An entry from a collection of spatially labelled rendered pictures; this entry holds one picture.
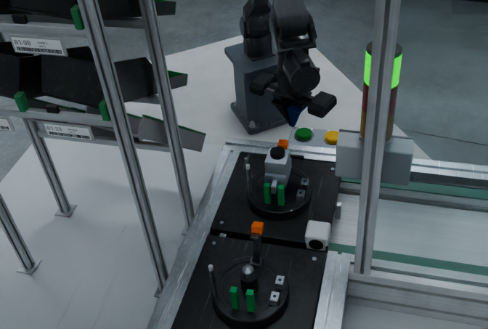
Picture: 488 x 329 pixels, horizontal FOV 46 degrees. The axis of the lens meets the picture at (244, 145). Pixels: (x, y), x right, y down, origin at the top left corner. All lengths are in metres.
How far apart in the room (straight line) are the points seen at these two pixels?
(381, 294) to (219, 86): 0.88
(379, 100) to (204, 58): 1.13
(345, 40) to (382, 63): 2.88
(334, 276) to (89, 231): 0.59
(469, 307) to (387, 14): 0.60
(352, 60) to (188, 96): 1.88
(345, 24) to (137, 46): 1.36
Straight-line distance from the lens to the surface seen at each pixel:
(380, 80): 0.82
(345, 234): 1.22
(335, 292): 1.09
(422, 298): 1.14
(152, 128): 1.11
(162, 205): 1.39
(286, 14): 1.09
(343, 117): 1.61
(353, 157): 0.94
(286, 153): 1.14
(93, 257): 1.33
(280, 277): 1.04
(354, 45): 3.62
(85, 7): 0.81
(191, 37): 3.81
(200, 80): 1.79
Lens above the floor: 1.84
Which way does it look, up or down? 40 degrees down
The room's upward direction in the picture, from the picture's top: 6 degrees counter-clockwise
